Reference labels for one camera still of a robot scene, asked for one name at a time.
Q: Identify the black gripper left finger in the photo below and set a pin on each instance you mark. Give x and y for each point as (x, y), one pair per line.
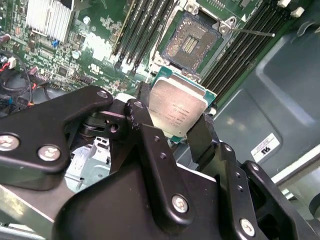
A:
(37, 130)

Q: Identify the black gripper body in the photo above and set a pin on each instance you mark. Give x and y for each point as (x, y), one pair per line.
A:
(112, 212)

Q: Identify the silver topped CPU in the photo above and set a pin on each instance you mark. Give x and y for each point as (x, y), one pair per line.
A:
(175, 105)

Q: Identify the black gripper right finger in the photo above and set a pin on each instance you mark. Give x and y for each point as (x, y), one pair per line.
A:
(227, 170)

